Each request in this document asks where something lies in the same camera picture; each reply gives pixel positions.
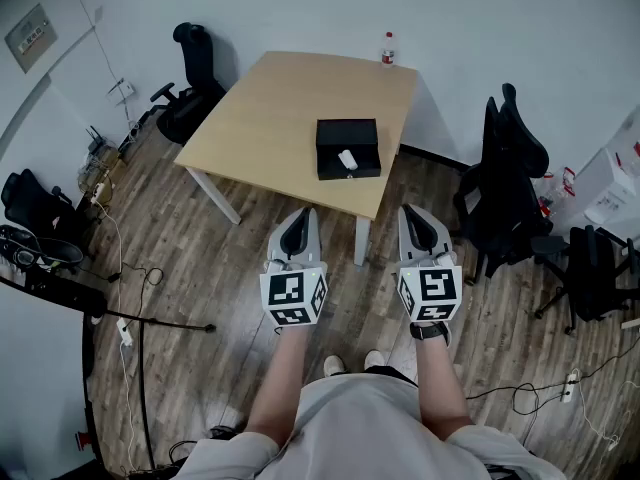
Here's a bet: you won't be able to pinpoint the brown cardboard box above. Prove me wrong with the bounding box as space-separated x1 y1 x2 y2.
78 145 127 190

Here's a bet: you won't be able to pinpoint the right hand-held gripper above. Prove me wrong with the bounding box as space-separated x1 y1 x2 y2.
396 203 464 323

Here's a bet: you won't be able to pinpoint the white wall socket box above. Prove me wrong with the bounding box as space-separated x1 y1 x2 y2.
105 78 137 107

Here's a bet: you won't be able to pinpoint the clear bottle red label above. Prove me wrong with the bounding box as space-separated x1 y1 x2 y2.
380 31 398 68

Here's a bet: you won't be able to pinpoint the black office chair with headrest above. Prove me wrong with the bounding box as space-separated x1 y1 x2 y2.
149 21 229 146

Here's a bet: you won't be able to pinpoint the white cardboard box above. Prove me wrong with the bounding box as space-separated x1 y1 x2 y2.
571 107 640 230

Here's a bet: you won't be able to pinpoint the black metal stand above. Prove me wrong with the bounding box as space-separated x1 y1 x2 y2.
0 271 217 475

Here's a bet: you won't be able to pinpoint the black round light head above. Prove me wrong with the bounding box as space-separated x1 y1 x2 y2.
0 224 85 271

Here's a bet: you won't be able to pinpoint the black wrist watch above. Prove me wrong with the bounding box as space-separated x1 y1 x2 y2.
409 320 450 342

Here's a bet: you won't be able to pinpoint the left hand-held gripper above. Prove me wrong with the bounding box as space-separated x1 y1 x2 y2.
259 206 330 328

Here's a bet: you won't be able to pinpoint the black mesh office chair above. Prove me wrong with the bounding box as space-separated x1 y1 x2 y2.
452 82 554 285

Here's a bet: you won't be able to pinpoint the person's grey shirt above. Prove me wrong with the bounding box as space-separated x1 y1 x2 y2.
172 372 567 480

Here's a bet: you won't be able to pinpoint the clear plastic bag red handles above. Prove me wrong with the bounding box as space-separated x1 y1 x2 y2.
536 166 577 218

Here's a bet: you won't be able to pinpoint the person's left forearm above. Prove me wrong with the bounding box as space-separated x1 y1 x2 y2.
244 322 314 444

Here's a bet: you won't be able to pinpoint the person's right forearm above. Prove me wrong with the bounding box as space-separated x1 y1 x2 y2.
413 335 474 440

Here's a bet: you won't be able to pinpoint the white table leg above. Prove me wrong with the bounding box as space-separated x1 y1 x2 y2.
353 214 373 268
185 165 243 226

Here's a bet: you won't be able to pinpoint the grey wall panel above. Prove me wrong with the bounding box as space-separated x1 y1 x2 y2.
3 2 59 75

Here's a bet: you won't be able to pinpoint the black router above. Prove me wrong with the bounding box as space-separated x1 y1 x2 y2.
85 125 109 152

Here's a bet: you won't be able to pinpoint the black box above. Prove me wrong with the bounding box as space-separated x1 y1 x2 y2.
315 117 383 182

